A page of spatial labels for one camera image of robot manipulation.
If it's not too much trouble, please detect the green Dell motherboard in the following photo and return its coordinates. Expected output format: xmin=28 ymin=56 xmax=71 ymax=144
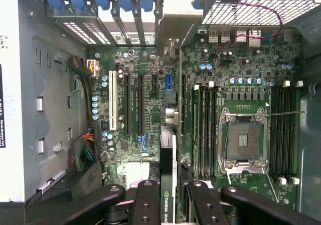
xmin=88 ymin=29 xmax=304 ymax=211

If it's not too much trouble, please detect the red black twisted wire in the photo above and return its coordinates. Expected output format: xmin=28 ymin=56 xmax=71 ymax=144
xmin=215 ymin=1 xmax=284 ymax=53

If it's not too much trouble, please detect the white expansion slot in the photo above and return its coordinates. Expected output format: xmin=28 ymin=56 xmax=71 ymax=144
xmin=108 ymin=70 xmax=119 ymax=132

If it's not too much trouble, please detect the grey power supply unit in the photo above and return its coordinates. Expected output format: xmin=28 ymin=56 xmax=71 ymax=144
xmin=0 ymin=0 xmax=26 ymax=203

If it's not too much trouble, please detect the black open PC case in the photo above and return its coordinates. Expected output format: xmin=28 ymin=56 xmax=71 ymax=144
xmin=0 ymin=0 xmax=321 ymax=225

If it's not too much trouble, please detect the CPU socket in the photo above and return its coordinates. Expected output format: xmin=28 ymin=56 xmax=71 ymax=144
xmin=217 ymin=106 xmax=268 ymax=168

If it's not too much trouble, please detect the silver socket cover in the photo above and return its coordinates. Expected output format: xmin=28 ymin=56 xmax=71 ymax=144
xmin=225 ymin=165 xmax=267 ymax=175

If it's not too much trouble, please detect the power supply wire bundle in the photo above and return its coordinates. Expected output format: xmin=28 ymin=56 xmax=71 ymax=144
xmin=67 ymin=55 xmax=101 ymax=173

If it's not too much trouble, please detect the blue expansion slot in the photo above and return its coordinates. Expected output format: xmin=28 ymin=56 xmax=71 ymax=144
xmin=165 ymin=73 xmax=174 ymax=92

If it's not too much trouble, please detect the thin metal locking lever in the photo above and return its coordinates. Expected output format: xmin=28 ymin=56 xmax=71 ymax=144
xmin=265 ymin=111 xmax=308 ymax=116

